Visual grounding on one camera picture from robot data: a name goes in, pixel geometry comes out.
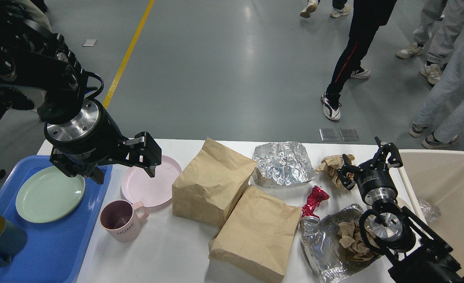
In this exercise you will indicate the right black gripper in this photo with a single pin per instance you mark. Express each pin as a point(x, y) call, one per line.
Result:
point(374, 182)

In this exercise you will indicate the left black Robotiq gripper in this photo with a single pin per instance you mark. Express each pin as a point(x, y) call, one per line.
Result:
point(92, 138)

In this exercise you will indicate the pink plate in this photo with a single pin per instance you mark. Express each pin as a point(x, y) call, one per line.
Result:
point(138, 186)

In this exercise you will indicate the pink HOME mug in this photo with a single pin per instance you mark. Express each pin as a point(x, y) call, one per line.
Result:
point(123, 220)

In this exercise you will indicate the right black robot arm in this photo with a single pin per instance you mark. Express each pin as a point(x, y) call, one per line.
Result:
point(416, 252)

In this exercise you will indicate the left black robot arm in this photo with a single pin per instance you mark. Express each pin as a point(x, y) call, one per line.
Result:
point(39, 72)

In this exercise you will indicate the crumpled brown paper ball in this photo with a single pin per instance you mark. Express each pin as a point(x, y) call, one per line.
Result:
point(330, 165)

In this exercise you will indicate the right metal floor plate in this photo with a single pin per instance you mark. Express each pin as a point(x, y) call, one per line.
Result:
point(349, 134)

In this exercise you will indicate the metal floor plate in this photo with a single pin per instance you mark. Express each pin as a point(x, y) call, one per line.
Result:
point(349, 134)
point(329, 134)

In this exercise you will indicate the left metal floor plate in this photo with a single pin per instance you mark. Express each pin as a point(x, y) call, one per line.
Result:
point(329, 134)

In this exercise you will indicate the red crumpled foil wrapper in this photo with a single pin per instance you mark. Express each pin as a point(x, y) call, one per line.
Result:
point(313, 201)

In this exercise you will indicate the light green plate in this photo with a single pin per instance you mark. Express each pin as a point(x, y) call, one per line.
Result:
point(49, 195)

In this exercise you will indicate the brown paper in foil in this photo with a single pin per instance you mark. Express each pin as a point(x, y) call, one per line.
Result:
point(351, 240)

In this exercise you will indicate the beige plastic bin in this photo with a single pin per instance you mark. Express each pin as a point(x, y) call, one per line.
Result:
point(437, 176)

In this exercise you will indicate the upper brown paper bag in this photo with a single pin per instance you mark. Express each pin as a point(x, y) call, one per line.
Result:
point(210, 186)

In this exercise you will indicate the brown paper bag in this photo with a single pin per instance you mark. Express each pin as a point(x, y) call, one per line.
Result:
point(258, 235)
point(210, 186)

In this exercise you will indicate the crumpled foil sheet top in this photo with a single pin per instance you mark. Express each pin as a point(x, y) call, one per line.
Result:
point(282, 164)

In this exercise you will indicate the crumpled foil sheet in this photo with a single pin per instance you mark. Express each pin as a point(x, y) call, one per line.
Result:
point(282, 164)
point(320, 242)

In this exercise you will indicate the crumpled foil sheet bottom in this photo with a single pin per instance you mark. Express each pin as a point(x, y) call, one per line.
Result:
point(320, 242)

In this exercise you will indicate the blue plastic tray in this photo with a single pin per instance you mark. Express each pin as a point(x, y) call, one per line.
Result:
point(54, 251)

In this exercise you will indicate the person light blue jeans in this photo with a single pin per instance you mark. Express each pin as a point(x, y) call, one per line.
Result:
point(452, 80)

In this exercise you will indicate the lower brown paper bag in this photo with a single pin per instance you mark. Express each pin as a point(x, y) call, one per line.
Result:
point(258, 235)

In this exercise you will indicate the person black red-striped pants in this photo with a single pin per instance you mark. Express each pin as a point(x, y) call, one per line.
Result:
point(367, 17)

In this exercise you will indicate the person grey sweatpants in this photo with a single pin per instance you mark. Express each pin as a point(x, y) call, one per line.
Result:
point(441, 22)

